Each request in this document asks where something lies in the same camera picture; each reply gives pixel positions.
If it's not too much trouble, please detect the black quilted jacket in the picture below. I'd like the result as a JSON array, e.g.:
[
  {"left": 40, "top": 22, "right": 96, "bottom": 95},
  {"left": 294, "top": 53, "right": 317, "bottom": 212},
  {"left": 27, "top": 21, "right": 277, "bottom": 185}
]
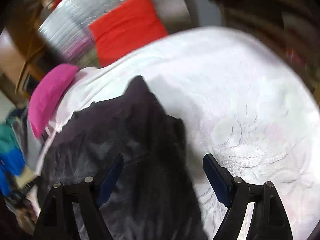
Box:
[{"left": 37, "top": 76, "right": 207, "bottom": 239}]

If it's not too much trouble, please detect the blue jacket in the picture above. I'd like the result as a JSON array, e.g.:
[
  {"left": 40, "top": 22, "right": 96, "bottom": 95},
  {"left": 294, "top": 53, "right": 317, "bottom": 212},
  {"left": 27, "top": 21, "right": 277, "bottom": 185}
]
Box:
[{"left": 0, "top": 147, "right": 25, "bottom": 197}]

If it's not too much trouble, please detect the grey garment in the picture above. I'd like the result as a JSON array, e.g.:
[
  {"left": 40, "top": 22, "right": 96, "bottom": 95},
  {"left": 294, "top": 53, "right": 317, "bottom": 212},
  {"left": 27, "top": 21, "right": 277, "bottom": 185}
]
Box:
[{"left": 11, "top": 107, "right": 44, "bottom": 171}]

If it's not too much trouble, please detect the teal shirt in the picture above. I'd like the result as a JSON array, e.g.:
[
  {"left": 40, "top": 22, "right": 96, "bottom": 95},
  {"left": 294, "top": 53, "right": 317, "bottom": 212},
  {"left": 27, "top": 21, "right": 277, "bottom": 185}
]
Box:
[{"left": 0, "top": 120, "right": 19, "bottom": 154}]

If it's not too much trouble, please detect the white bed blanket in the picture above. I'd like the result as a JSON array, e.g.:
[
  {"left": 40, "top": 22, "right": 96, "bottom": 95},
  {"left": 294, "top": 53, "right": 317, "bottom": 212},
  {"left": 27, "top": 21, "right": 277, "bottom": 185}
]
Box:
[{"left": 35, "top": 26, "right": 320, "bottom": 240}]

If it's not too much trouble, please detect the pink pillow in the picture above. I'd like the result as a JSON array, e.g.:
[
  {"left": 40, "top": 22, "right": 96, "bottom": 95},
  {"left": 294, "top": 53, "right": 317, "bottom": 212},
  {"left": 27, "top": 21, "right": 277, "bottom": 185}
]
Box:
[{"left": 28, "top": 63, "right": 79, "bottom": 139}]

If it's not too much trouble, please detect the wooden cabinet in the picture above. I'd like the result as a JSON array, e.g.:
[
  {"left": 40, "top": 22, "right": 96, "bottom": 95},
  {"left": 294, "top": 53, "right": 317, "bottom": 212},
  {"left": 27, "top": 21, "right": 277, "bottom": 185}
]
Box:
[{"left": 3, "top": 0, "right": 63, "bottom": 100}]

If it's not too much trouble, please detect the silver foil insulation panel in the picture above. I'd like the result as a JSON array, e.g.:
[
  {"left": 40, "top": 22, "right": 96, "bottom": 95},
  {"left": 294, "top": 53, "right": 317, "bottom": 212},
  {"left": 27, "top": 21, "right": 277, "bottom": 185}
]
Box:
[{"left": 37, "top": 0, "right": 192, "bottom": 68}]

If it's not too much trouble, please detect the red pillow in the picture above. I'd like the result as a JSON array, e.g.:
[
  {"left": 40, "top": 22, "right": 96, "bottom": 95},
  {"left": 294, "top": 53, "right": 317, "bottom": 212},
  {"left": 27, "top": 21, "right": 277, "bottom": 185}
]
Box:
[{"left": 89, "top": 0, "right": 168, "bottom": 67}]

